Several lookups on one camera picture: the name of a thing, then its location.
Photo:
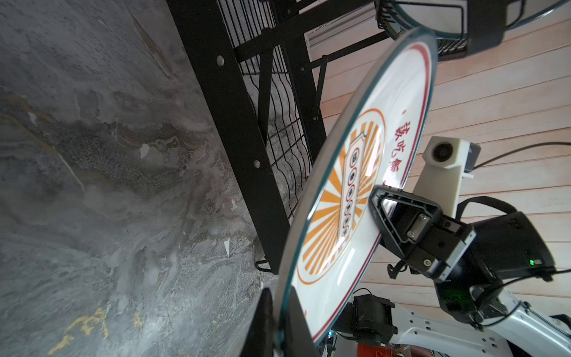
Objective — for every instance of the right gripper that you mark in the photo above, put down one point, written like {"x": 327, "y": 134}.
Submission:
{"x": 469, "y": 263}

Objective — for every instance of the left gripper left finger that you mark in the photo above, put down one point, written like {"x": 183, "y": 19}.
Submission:
{"x": 259, "y": 340}

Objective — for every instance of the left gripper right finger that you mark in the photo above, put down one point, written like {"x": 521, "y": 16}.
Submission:
{"x": 298, "y": 340}

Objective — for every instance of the orange sunburst plate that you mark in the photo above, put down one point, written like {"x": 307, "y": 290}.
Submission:
{"x": 374, "y": 142}

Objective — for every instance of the green rim white plate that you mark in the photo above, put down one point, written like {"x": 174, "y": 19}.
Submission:
{"x": 451, "y": 20}

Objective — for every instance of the black two-tier dish rack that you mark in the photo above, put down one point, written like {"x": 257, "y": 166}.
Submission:
{"x": 264, "y": 93}

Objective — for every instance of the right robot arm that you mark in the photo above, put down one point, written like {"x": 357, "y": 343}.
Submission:
{"x": 375, "y": 321}

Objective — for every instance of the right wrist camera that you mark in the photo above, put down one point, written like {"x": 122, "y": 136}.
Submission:
{"x": 447, "y": 162}

